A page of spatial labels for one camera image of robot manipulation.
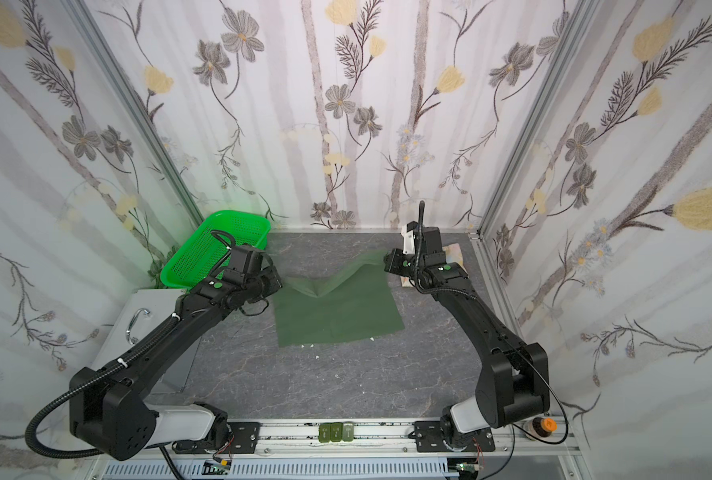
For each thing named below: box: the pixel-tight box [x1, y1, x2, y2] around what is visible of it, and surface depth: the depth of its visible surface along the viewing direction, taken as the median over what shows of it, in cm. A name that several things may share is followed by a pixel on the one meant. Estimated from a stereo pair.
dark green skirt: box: [273, 249, 405, 348], surface depth 94 cm
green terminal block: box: [318, 422, 354, 443], surface depth 75 cm
